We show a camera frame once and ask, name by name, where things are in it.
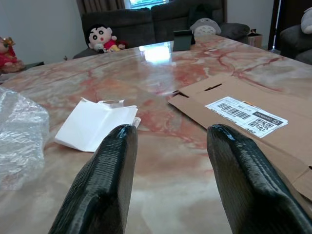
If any dark grey sofa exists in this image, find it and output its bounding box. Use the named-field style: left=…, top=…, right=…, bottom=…
left=73, top=0, right=251, bottom=59

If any grey Totoro plush toy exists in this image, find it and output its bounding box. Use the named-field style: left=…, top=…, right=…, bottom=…
left=190, top=17, right=222, bottom=37

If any dark green box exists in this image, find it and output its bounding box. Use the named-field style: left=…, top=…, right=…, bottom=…
left=173, top=29, right=195, bottom=52

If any bright window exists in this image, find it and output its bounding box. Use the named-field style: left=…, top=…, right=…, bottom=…
left=124, top=0, right=171, bottom=9

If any clear bubble wrap sheet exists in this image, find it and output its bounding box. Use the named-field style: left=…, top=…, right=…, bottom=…
left=0, top=86, right=51, bottom=191

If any brown curtain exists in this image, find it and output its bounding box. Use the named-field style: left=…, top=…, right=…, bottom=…
left=76, top=0, right=125, bottom=15

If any red-dressed doll figure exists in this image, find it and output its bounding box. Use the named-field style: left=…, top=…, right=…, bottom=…
left=0, top=36, right=25, bottom=74

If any black-haired boy plush doll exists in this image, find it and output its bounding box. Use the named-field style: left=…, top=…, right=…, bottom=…
left=87, top=23, right=129, bottom=54

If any dark grey armchair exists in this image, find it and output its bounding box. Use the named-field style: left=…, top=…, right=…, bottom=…
left=279, top=24, right=312, bottom=65

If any white plush toy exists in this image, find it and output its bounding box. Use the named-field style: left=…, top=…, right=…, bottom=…
left=300, top=7, right=312, bottom=34

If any brown cardboard box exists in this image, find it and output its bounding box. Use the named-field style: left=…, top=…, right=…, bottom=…
left=167, top=74, right=312, bottom=203

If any white folded paper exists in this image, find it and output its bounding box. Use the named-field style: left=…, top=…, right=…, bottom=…
left=54, top=97, right=142, bottom=153

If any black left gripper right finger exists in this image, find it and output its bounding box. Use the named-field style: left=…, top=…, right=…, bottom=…
left=206, top=123, right=312, bottom=234

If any small brown cardboard carton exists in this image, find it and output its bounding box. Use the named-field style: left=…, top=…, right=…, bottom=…
left=247, top=28, right=263, bottom=48

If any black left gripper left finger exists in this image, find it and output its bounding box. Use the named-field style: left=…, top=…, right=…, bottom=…
left=48, top=124, right=138, bottom=234

